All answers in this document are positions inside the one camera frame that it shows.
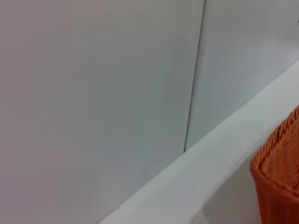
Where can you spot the orange woven rectangular basket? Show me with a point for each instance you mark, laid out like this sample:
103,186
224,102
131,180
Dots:
280,186

